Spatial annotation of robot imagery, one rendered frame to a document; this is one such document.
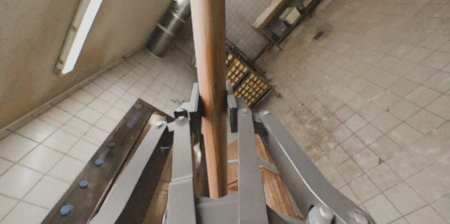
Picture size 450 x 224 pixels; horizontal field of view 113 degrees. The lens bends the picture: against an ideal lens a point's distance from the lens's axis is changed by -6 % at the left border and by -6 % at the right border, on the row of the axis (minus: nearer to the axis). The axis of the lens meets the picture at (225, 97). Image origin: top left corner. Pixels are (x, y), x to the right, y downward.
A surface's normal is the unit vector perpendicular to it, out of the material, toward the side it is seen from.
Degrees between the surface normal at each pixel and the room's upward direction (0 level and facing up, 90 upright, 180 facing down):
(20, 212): 90
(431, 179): 0
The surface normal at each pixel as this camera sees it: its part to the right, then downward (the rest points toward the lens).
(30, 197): 0.65, -0.69
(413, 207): -0.76, -0.54
